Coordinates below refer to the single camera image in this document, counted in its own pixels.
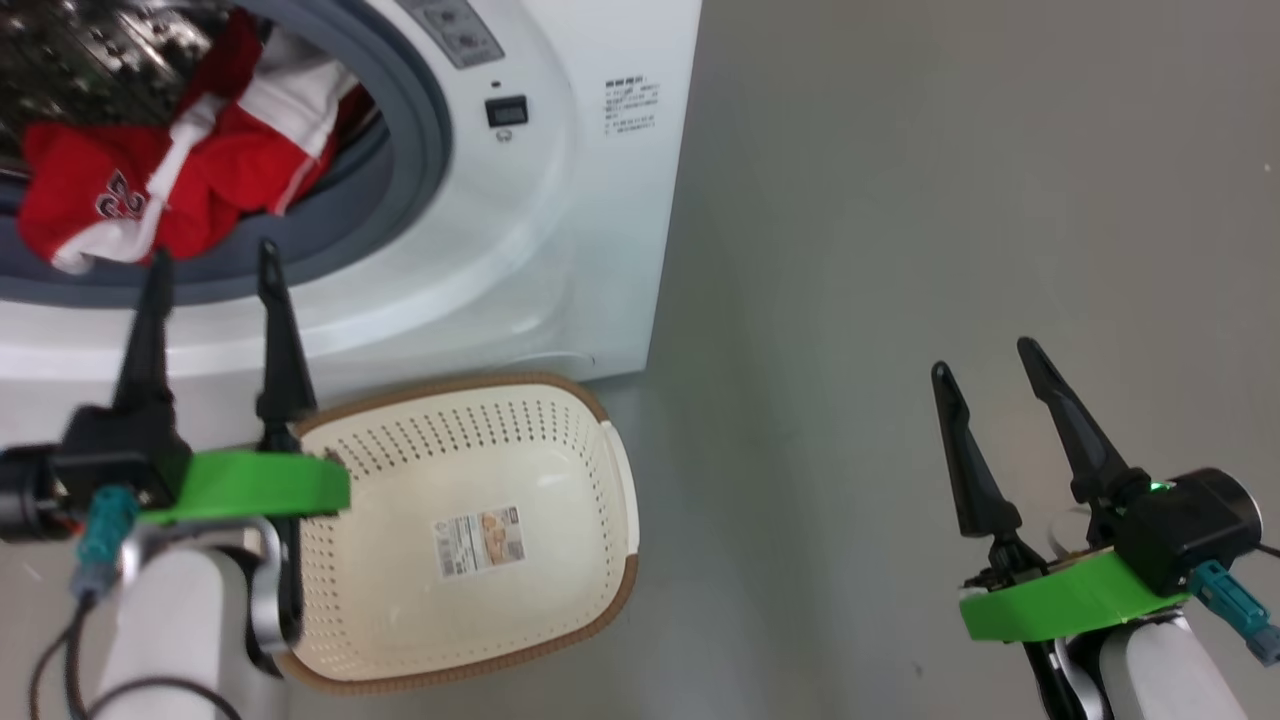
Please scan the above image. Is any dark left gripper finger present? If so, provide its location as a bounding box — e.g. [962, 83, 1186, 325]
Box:
[112, 250, 176, 413]
[255, 240, 319, 453]

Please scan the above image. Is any grey rectangular washer plate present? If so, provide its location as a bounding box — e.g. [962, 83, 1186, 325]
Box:
[400, 0, 506, 69]

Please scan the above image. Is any teal connector right camera cable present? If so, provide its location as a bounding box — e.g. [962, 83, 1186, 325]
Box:
[1190, 560, 1280, 668]

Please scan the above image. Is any grey rubber door gasket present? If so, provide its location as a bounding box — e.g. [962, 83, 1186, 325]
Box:
[0, 0, 453, 306]

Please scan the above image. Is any cream perforated laundry basket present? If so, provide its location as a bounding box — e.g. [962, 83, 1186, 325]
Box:
[270, 372, 641, 696]

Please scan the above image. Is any paper basket label sticker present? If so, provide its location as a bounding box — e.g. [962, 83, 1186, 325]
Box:
[432, 505, 526, 581]

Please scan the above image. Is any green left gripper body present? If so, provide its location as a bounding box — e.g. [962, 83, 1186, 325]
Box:
[140, 450, 353, 527]

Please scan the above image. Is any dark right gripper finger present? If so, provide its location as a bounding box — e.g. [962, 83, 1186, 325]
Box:
[1017, 338, 1151, 546]
[930, 362, 1046, 581]

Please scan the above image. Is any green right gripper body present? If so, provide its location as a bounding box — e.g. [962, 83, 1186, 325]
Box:
[958, 548, 1191, 644]

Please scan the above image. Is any white washing machine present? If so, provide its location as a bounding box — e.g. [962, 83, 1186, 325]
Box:
[0, 0, 703, 451]

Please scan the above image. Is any red and white garment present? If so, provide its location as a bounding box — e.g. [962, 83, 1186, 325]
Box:
[18, 10, 376, 273]

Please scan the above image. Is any steel washing machine drum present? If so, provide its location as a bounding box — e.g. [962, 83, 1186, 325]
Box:
[0, 0, 261, 181]

